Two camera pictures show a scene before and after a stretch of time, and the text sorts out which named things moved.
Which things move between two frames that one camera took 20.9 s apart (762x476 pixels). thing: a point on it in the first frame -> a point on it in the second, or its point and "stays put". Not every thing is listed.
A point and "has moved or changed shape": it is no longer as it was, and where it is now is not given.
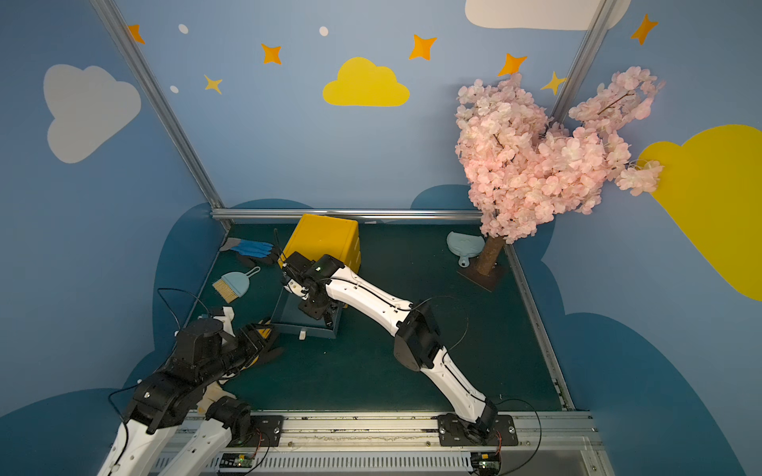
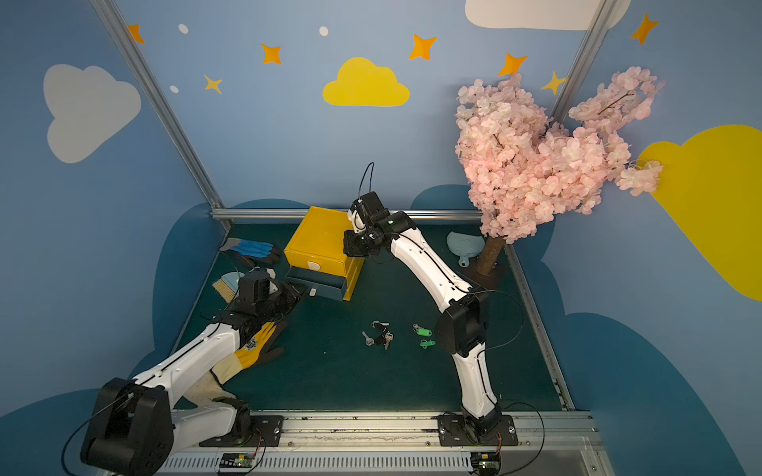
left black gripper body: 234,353 -> 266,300
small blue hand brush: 234,285 stays put
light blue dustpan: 464,246 stays put
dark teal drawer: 289,317 has moved or changed shape
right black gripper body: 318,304 -> 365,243
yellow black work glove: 267,354 stays put
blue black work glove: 252,253 stays put
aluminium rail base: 558,442 stays put
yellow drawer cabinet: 317,235 stays put
